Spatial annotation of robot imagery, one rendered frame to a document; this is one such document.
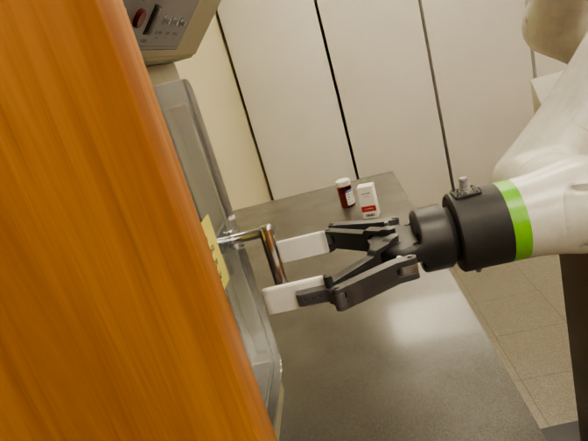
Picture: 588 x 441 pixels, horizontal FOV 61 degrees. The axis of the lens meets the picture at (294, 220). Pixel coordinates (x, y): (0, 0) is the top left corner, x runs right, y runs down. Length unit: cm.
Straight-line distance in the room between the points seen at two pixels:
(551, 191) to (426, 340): 31
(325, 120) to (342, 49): 46
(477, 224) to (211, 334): 38
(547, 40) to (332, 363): 76
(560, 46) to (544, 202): 62
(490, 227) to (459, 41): 298
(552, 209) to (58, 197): 48
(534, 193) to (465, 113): 298
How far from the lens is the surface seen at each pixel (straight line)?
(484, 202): 57
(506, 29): 358
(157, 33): 45
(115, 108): 22
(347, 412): 70
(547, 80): 136
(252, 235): 59
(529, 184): 59
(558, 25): 113
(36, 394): 29
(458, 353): 76
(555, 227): 59
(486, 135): 361
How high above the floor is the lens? 138
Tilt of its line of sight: 18 degrees down
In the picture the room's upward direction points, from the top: 16 degrees counter-clockwise
